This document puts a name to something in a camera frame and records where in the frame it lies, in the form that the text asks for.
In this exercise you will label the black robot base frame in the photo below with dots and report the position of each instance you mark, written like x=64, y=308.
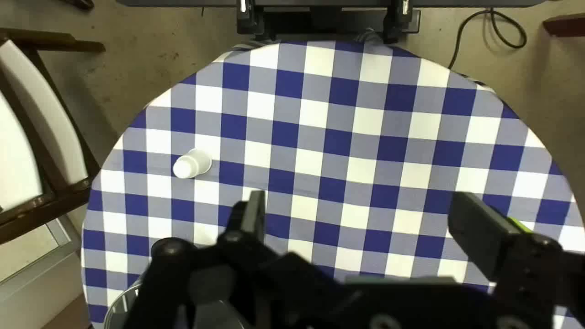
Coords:
x=389, y=19

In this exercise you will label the small white plastic bottle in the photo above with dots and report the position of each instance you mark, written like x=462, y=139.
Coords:
x=192, y=163

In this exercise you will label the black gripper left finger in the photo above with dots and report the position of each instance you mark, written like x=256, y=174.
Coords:
x=241, y=244

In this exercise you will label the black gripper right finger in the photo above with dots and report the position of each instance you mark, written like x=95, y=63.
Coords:
x=515, y=260

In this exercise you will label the blue white checkered tablecloth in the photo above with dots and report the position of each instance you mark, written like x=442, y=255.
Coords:
x=356, y=147

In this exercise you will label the wooden chair with white cushion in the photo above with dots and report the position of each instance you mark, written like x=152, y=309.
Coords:
x=46, y=163

